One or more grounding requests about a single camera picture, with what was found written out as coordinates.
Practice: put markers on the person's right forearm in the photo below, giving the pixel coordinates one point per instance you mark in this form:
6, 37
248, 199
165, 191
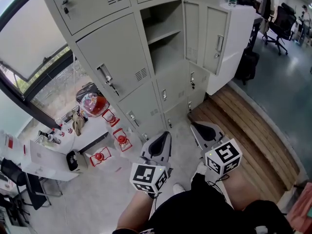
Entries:
241, 191

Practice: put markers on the black bag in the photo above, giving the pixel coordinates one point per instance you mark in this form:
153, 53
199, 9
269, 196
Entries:
246, 63

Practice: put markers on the black folding chair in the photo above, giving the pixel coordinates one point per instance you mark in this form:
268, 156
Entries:
29, 184

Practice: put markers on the person's black clothing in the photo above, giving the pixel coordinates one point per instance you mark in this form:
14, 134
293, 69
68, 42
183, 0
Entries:
195, 211

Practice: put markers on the colourful clear plastic bag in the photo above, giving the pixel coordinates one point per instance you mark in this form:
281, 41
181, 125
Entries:
93, 105

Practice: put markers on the small black white appliance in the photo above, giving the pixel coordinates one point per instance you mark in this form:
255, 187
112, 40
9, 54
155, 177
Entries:
73, 161

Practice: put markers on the wooden slatted platform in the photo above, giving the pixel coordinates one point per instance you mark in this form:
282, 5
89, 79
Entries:
248, 135

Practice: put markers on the white papers with red labels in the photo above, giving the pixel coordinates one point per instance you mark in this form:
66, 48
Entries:
12, 144

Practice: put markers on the person's white shoe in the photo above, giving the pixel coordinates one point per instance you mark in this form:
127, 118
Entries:
200, 169
179, 188

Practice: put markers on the black framed window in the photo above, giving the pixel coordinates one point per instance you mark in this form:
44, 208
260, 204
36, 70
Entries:
29, 45

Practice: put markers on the white box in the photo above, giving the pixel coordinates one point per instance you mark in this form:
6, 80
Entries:
46, 160

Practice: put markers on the pink fabric item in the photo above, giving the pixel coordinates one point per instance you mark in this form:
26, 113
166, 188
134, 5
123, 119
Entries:
303, 206

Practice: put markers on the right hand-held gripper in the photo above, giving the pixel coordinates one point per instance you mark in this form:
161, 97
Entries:
223, 156

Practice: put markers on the white side cabinet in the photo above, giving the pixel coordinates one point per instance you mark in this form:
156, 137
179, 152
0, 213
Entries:
236, 45

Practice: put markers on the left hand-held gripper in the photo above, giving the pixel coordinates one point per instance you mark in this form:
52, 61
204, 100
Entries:
148, 174

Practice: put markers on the grey locker door with key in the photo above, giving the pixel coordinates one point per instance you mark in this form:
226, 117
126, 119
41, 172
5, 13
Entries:
114, 57

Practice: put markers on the black office chair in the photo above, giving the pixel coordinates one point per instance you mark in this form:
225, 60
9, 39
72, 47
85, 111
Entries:
282, 23

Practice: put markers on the red lantern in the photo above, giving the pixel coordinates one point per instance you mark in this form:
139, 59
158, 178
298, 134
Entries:
111, 118
100, 157
122, 140

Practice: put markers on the person's left forearm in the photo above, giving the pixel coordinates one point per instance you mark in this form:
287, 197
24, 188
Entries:
134, 209

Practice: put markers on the white table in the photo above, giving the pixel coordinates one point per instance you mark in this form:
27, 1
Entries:
90, 133

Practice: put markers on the beige cloth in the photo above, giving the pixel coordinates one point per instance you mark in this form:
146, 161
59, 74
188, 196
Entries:
78, 123

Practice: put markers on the grey metal locker cabinet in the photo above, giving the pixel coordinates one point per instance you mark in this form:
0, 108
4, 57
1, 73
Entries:
114, 45

